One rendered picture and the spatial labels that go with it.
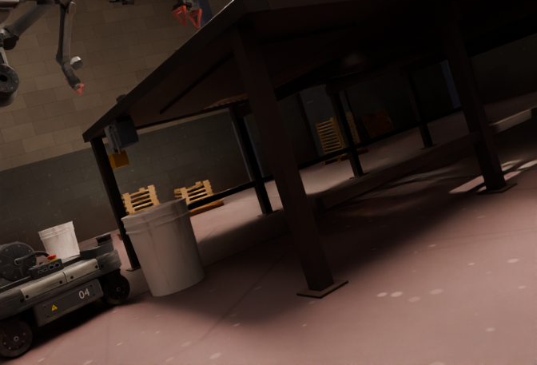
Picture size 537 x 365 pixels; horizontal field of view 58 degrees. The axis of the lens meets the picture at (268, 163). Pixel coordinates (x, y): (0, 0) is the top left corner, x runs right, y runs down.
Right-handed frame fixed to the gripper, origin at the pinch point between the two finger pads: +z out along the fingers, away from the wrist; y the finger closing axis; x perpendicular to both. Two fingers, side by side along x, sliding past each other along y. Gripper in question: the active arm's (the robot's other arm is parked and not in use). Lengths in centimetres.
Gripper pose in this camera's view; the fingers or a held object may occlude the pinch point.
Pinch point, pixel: (191, 25)
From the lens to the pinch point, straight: 222.3
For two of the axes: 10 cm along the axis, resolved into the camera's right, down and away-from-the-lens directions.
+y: 4.5, -1.6, 8.8
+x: -8.4, 2.6, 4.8
